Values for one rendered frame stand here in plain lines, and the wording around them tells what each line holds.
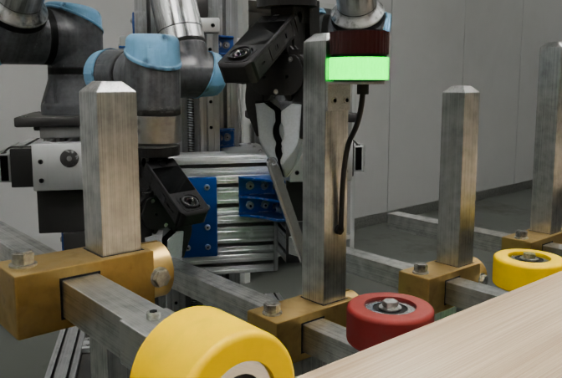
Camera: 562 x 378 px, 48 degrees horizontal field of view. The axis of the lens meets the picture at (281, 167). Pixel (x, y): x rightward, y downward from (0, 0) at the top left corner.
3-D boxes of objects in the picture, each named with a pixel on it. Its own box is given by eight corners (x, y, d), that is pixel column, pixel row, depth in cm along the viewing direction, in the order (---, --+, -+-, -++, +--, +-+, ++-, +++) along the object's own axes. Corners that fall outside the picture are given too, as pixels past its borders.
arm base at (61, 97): (46, 112, 144) (44, 68, 143) (115, 111, 147) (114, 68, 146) (35, 115, 129) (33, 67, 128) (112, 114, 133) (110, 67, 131)
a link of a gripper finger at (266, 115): (302, 170, 81) (301, 97, 79) (279, 178, 76) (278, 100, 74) (281, 168, 83) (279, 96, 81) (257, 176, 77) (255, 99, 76)
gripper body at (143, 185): (161, 217, 98) (160, 140, 96) (191, 229, 92) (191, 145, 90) (114, 225, 93) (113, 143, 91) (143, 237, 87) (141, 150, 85)
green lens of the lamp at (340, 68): (316, 79, 65) (316, 58, 65) (357, 79, 69) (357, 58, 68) (360, 79, 60) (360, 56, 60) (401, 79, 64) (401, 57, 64)
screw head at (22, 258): (4, 264, 49) (3, 249, 49) (32, 260, 51) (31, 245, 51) (13, 271, 48) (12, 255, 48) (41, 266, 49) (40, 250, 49)
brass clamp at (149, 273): (-6, 320, 51) (-10, 260, 51) (145, 286, 60) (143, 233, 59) (20, 344, 47) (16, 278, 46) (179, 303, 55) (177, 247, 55)
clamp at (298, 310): (246, 355, 68) (246, 309, 68) (335, 324, 77) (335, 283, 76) (280, 373, 64) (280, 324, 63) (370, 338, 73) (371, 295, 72)
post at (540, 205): (523, 334, 106) (539, 42, 100) (534, 329, 108) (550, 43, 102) (544, 340, 103) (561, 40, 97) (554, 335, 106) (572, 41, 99)
